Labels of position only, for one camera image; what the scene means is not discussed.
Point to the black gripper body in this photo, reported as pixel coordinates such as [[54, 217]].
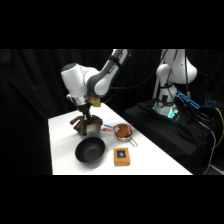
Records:
[[84, 109]]

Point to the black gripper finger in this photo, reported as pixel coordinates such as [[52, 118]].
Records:
[[90, 119], [84, 120]]

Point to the brown deer plush toy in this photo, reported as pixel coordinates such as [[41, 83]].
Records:
[[78, 125]]

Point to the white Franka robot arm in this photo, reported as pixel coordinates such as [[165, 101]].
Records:
[[76, 78]]

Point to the grey bowl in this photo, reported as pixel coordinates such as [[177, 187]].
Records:
[[95, 131]]

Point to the black bowl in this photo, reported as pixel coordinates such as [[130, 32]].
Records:
[[90, 150]]

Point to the small red white blue tube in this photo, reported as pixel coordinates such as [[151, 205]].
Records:
[[107, 127]]

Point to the brown round item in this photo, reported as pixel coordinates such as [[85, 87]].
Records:
[[122, 130]]

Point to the orange box with blue square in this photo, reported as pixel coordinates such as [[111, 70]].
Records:
[[122, 156]]

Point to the black curtain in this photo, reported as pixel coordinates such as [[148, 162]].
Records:
[[33, 86]]

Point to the black cloth covered stand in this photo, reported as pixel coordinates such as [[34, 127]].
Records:
[[166, 133]]

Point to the green status light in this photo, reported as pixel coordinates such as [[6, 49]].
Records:
[[173, 114]]

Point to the blue lit device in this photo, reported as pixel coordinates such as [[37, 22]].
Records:
[[188, 99]]

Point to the tan wrist camera mount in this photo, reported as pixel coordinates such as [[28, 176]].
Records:
[[95, 101]]

